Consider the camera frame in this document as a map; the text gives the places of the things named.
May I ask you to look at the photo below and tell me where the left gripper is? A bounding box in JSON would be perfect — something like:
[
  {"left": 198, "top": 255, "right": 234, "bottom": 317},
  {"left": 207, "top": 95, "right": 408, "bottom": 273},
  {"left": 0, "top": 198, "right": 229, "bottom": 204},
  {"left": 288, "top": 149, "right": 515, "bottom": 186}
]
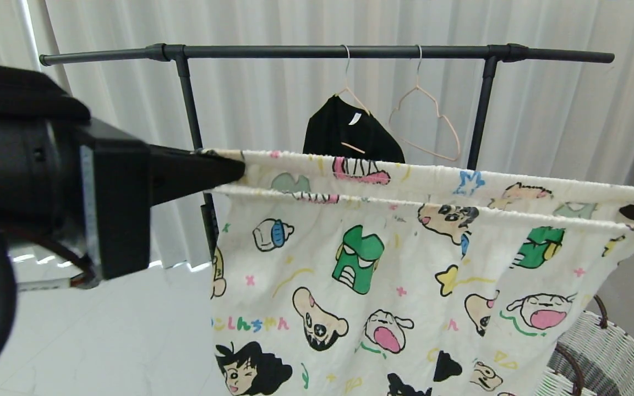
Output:
[{"left": 0, "top": 118, "right": 152, "bottom": 281}]

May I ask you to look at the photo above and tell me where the black garment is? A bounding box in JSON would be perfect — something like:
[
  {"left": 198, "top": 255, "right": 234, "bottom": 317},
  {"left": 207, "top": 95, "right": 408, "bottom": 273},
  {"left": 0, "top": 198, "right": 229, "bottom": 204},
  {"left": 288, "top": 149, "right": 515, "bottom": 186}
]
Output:
[{"left": 302, "top": 95, "right": 406, "bottom": 164}]

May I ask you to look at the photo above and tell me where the pink clothes hanger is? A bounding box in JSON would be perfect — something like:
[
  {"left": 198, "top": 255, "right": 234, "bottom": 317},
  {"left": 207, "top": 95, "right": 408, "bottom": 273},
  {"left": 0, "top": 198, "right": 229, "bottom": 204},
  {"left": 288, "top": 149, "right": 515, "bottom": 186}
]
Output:
[
  {"left": 389, "top": 45, "right": 462, "bottom": 163},
  {"left": 335, "top": 45, "right": 373, "bottom": 155}
]

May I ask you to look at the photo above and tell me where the cream printed garment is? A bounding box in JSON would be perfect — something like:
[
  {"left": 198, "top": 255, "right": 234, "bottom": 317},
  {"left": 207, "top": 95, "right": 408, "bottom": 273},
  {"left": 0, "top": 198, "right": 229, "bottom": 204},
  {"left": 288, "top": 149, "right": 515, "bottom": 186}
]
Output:
[{"left": 201, "top": 147, "right": 634, "bottom": 396}]

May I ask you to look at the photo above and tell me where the black clothes rack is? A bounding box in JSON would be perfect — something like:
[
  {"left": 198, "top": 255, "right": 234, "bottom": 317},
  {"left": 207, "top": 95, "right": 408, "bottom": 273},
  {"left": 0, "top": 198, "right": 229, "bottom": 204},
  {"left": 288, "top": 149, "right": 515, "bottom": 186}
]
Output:
[{"left": 39, "top": 43, "right": 616, "bottom": 260}]

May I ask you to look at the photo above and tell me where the white laundry basket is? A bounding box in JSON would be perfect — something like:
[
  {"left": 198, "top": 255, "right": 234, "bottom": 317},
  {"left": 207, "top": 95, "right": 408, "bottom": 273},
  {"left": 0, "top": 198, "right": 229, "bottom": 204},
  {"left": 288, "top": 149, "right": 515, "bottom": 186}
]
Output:
[{"left": 534, "top": 294, "right": 634, "bottom": 396}]

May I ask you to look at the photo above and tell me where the white curtain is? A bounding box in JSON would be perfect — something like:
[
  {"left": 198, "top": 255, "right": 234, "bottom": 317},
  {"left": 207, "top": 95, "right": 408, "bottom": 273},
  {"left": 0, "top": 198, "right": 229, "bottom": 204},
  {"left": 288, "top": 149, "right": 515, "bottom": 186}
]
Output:
[{"left": 0, "top": 0, "right": 634, "bottom": 271}]

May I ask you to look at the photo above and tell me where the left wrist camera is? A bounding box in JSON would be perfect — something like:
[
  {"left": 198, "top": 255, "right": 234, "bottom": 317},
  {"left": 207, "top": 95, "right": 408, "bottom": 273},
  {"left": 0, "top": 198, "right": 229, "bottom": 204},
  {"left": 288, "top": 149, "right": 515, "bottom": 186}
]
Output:
[{"left": 0, "top": 55, "right": 92, "bottom": 124}]

